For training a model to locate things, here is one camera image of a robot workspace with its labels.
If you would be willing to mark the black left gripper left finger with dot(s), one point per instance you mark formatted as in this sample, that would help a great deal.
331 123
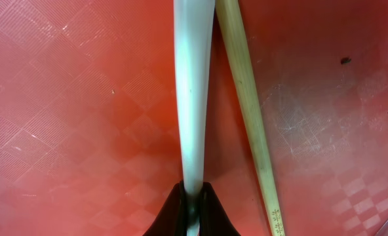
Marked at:
172 218

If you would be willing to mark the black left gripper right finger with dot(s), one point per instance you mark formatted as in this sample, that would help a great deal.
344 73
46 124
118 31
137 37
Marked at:
213 218

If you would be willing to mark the white plastic fork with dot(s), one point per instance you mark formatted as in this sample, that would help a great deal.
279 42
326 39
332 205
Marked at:
193 21

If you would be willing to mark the wooden chopstick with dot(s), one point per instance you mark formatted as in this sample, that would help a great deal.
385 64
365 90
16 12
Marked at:
234 37

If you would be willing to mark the red plastic tray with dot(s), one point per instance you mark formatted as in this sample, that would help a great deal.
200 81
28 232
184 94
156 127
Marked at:
89 140

